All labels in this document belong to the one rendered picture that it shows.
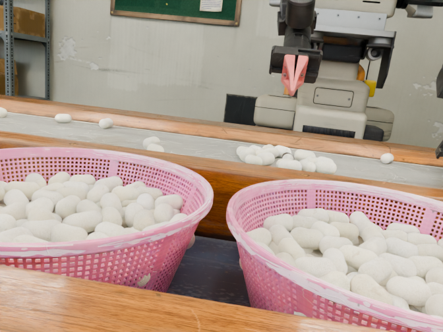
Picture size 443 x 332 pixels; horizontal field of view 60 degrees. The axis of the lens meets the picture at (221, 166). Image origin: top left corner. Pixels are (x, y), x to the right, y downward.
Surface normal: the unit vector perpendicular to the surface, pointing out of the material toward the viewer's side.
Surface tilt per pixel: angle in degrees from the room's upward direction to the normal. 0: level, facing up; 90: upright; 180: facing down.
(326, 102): 98
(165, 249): 108
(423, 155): 45
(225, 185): 90
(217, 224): 90
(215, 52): 90
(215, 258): 0
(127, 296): 0
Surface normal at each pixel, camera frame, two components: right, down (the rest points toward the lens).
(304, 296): -0.68, 0.39
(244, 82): -0.16, 0.25
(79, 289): 0.11, -0.97
